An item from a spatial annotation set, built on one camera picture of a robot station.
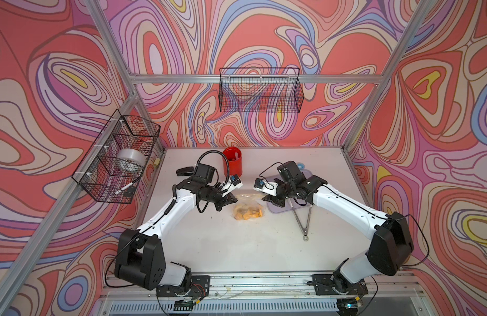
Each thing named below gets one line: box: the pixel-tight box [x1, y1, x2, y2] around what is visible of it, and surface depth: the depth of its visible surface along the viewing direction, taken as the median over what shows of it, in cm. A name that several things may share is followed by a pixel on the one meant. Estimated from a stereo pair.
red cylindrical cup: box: [222, 146, 243, 178], surface depth 103 cm
